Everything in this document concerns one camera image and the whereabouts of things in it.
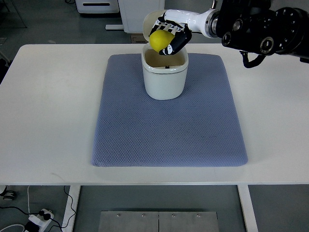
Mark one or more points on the yellow lemon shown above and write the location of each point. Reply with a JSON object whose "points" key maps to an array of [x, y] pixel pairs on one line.
{"points": [[160, 39]]}

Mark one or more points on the caster wheel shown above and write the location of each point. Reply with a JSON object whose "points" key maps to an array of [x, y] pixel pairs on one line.
{"points": [[8, 195]]}

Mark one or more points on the white cabinet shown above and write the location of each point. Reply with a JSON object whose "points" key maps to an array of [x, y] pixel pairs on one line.
{"points": [[133, 13]]}

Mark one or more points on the blue textured mat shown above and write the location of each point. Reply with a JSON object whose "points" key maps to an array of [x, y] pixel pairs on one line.
{"points": [[199, 128]]}

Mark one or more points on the cardboard box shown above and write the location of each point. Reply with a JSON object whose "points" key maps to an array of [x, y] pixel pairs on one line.
{"points": [[138, 38]]}

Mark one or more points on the white right table leg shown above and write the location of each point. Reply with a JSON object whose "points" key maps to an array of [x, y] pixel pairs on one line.
{"points": [[247, 208]]}

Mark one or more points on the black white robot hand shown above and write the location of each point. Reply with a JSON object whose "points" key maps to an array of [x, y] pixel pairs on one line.
{"points": [[181, 24]]}

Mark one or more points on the white table leg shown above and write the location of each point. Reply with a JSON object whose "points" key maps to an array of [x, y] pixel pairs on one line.
{"points": [[72, 192], [247, 208]]}

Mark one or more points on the white power strip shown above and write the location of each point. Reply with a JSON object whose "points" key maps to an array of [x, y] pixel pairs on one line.
{"points": [[42, 219]]}

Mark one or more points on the grey metal floor plate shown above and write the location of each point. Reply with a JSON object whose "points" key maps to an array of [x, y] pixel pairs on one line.
{"points": [[158, 221]]}

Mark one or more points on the white left table leg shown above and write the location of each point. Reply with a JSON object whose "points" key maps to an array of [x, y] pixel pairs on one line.
{"points": [[72, 192]]}

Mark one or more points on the white machine with black slot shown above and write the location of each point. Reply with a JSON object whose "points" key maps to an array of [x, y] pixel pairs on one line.
{"points": [[97, 6]]}

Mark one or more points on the white trash bin with lid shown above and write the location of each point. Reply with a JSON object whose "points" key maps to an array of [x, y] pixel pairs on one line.
{"points": [[164, 76]]}

